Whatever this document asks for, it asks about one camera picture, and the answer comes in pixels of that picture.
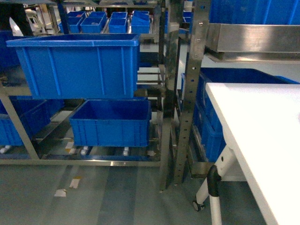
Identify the stainless steel rack post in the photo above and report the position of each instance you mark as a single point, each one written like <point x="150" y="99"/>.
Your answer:
<point x="195" y="55"/>

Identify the large blue upper left bin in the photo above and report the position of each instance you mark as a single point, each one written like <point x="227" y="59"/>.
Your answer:
<point x="90" y="66"/>

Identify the blue lower left bin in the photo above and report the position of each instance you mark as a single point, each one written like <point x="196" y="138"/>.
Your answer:
<point x="112" y="123"/>

